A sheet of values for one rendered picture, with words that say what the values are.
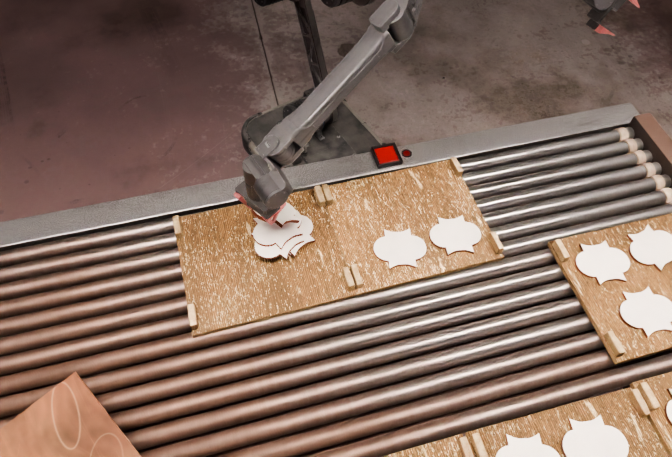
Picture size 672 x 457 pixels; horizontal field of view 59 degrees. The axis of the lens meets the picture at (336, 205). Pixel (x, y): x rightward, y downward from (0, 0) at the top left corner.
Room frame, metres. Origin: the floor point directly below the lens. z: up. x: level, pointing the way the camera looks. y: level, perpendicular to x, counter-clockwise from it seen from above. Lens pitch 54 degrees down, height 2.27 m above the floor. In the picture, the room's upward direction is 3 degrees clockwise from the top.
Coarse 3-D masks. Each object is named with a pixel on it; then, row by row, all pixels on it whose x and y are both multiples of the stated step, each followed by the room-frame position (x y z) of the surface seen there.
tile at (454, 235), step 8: (440, 224) 0.91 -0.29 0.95; (448, 224) 0.91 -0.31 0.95; (456, 224) 0.92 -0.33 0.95; (464, 224) 0.92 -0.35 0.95; (472, 224) 0.92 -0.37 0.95; (432, 232) 0.89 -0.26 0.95; (440, 232) 0.89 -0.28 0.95; (448, 232) 0.89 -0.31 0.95; (456, 232) 0.89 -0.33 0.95; (464, 232) 0.89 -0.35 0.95; (472, 232) 0.89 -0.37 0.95; (480, 232) 0.90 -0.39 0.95; (432, 240) 0.86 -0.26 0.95; (440, 240) 0.86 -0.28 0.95; (448, 240) 0.86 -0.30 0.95; (456, 240) 0.86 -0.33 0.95; (464, 240) 0.87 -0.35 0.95; (472, 240) 0.87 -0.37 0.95; (440, 248) 0.84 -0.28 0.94; (448, 248) 0.84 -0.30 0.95; (456, 248) 0.84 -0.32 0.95; (464, 248) 0.84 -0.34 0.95; (472, 248) 0.84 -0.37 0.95
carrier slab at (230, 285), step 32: (192, 224) 0.87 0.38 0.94; (224, 224) 0.88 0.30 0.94; (256, 224) 0.88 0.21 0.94; (320, 224) 0.90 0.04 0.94; (192, 256) 0.77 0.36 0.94; (224, 256) 0.78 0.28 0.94; (256, 256) 0.79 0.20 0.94; (288, 256) 0.79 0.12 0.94; (320, 256) 0.80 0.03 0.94; (192, 288) 0.68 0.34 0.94; (224, 288) 0.69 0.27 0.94; (256, 288) 0.69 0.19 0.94; (288, 288) 0.70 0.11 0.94; (320, 288) 0.70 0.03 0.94; (224, 320) 0.60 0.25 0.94; (256, 320) 0.61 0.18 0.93
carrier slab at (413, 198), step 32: (448, 160) 1.15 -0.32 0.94; (352, 192) 1.01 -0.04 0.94; (384, 192) 1.02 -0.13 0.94; (416, 192) 1.03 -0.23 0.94; (448, 192) 1.03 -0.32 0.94; (352, 224) 0.90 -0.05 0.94; (384, 224) 0.91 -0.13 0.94; (416, 224) 0.92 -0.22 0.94; (480, 224) 0.93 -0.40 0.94; (352, 256) 0.80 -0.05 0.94; (448, 256) 0.82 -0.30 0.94; (480, 256) 0.83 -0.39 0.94; (384, 288) 0.72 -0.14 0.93
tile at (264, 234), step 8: (296, 216) 0.89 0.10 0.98; (264, 224) 0.86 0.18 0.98; (272, 224) 0.86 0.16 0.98; (288, 224) 0.86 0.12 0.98; (296, 224) 0.87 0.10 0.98; (256, 232) 0.83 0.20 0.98; (264, 232) 0.83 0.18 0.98; (272, 232) 0.84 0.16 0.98; (280, 232) 0.84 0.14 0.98; (288, 232) 0.84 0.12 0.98; (296, 232) 0.84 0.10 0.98; (256, 240) 0.81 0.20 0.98; (264, 240) 0.81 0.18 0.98; (272, 240) 0.81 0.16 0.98; (280, 240) 0.81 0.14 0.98; (288, 240) 0.82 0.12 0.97; (280, 248) 0.79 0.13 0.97
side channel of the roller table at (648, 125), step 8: (632, 120) 1.37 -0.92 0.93; (640, 120) 1.35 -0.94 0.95; (648, 120) 1.35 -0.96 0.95; (640, 128) 1.33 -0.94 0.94; (648, 128) 1.32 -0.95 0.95; (656, 128) 1.32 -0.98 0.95; (640, 136) 1.31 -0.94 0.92; (648, 136) 1.29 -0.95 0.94; (656, 136) 1.29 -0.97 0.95; (664, 136) 1.29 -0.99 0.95; (648, 144) 1.27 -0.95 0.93; (656, 144) 1.25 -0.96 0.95; (664, 144) 1.25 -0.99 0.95; (656, 152) 1.24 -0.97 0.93; (664, 152) 1.22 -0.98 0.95; (656, 160) 1.22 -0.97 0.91; (664, 160) 1.20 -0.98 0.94; (664, 168) 1.19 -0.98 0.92
